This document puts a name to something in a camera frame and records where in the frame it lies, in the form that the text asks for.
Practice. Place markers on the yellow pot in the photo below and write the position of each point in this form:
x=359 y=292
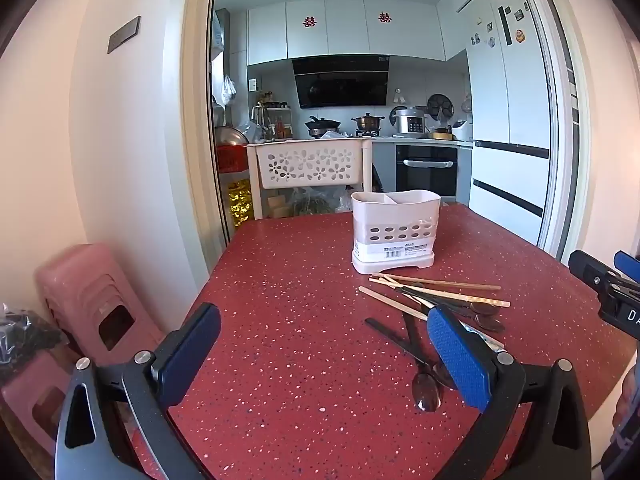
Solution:
x=442 y=134

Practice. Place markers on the silver rice cooker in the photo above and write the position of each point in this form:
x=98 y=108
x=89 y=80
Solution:
x=409 y=122

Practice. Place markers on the black plastic bag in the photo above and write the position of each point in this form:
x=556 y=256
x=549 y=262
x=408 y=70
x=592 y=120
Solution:
x=25 y=335

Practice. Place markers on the steel cooking pot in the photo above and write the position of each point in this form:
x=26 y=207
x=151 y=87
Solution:
x=368 y=124

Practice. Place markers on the white flower-cut basket cart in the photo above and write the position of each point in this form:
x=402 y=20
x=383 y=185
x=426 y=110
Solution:
x=310 y=165

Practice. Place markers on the black wok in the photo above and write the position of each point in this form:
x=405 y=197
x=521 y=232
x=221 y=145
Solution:
x=323 y=126

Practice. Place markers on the cardboard box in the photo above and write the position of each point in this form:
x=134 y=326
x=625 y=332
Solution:
x=278 y=206

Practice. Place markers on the red paper decal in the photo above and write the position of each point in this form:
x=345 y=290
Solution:
x=385 y=17
x=309 y=22

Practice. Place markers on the gold foil bag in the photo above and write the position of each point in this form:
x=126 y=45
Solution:
x=240 y=202

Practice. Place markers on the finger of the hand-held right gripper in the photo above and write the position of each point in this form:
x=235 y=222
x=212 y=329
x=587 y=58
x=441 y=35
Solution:
x=629 y=265
x=587 y=270

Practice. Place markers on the bamboo chopstick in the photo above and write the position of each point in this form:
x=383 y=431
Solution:
x=450 y=283
x=385 y=299
x=490 y=301

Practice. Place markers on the red plastic crate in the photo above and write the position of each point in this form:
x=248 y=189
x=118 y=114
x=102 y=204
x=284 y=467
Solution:
x=231 y=159

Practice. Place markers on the white plastic utensil holder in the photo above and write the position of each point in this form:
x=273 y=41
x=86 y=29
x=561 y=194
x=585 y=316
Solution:
x=395 y=230

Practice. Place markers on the stack of pink plastic stools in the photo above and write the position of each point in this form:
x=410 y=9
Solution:
x=85 y=290

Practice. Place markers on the white wall cabinets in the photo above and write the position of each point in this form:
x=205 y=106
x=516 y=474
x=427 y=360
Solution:
x=345 y=30

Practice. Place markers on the black range hood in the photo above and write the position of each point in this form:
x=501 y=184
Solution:
x=342 y=82

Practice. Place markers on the round black steamer rack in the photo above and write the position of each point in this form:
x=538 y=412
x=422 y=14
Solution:
x=440 y=107

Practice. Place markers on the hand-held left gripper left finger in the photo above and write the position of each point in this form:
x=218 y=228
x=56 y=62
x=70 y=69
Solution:
x=192 y=355

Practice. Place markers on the person's right forearm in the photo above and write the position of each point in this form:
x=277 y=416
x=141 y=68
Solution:
x=625 y=410

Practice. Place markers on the hanging plastic bag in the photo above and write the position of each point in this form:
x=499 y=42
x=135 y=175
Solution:
x=229 y=91

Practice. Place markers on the black built-in oven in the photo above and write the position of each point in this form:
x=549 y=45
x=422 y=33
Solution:
x=426 y=170

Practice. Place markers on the steel basin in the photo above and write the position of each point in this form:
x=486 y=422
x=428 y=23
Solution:
x=231 y=136

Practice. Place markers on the spice rack with bottles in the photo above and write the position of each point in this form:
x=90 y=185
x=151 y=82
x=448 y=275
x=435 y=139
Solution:
x=272 y=120

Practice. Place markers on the dark wall switch panel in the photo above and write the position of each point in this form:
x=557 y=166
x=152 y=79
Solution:
x=124 y=35

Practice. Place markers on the pink plastic stool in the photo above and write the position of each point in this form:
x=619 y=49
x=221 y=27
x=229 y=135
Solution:
x=25 y=400

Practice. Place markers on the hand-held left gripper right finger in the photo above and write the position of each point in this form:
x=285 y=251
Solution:
x=460 y=360

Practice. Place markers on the white refrigerator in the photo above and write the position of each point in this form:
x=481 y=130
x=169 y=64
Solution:
x=505 y=110

